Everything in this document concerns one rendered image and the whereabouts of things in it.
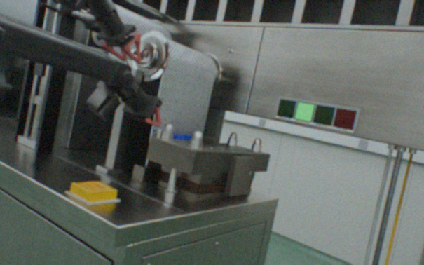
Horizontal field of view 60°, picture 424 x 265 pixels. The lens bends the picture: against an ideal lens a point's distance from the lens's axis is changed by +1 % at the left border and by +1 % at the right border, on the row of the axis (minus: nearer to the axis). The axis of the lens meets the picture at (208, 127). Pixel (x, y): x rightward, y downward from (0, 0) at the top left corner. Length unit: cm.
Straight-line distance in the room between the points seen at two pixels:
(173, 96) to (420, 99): 66
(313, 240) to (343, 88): 269
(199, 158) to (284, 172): 285
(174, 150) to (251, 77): 45
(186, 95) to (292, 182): 268
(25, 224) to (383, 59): 101
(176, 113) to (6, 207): 51
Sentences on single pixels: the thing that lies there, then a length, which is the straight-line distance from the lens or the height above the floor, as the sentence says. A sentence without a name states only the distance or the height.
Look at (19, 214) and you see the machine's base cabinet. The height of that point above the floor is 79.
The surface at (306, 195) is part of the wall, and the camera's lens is 365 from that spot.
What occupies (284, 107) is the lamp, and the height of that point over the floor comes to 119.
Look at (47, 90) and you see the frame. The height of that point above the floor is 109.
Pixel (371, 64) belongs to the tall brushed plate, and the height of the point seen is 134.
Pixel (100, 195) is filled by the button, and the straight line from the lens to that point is 80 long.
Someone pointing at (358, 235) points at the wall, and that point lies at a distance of 355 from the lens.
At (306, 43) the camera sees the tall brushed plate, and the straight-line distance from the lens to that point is 119.
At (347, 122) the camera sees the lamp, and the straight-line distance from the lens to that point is 109.
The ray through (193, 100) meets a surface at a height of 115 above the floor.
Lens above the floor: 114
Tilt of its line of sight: 3 degrees down
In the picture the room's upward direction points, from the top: 12 degrees clockwise
